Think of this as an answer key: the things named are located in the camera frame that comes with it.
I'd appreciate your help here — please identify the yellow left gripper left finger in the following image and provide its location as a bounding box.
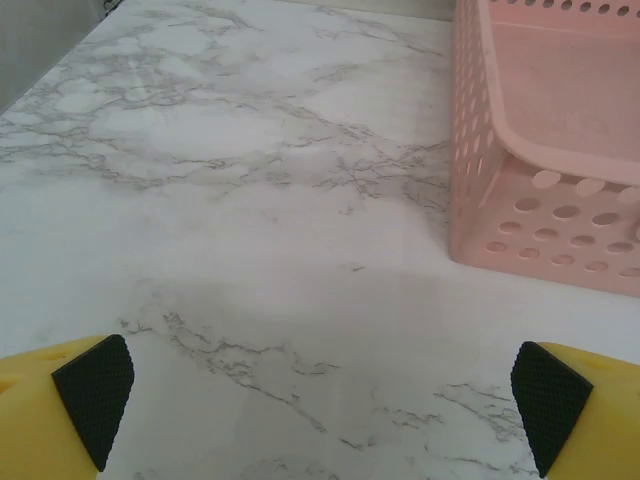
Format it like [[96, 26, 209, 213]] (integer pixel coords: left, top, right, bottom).
[[0, 333, 135, 480]]

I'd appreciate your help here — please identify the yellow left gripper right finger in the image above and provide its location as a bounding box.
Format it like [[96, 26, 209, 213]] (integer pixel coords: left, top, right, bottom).
[[511, 340, 640, 480]]

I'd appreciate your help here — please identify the pink perforated plastic basket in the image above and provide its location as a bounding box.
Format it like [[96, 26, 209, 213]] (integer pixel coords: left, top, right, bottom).
[[448, 0, 640, 300]]

